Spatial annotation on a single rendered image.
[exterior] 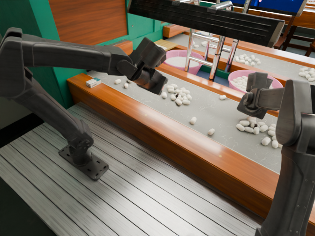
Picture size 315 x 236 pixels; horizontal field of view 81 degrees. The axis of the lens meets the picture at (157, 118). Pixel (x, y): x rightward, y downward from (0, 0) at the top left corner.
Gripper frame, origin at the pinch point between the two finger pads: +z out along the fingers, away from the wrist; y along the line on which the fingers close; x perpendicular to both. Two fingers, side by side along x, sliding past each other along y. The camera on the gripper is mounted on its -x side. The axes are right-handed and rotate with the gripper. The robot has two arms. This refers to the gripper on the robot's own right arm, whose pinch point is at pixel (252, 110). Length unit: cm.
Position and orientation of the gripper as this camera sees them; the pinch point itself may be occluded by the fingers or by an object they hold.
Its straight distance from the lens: 89.9
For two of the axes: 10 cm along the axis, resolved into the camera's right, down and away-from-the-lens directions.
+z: 4.4, 1.1, 8.9
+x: -4.2, 9.0, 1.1
